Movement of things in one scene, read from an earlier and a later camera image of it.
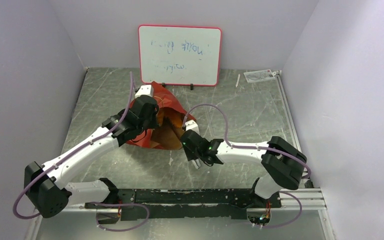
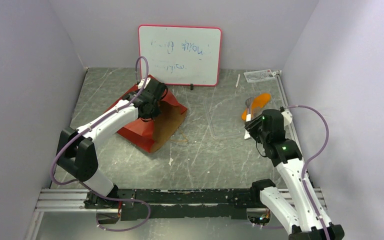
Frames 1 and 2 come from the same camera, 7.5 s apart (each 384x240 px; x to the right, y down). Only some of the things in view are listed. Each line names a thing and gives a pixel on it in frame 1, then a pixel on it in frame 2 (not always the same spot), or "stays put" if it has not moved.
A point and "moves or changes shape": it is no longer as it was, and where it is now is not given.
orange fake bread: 178,123 → 257,102
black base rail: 182,204 stays put
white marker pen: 236,85 stays put
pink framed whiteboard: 180,55 stays put
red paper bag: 166,132 moves or changes shape
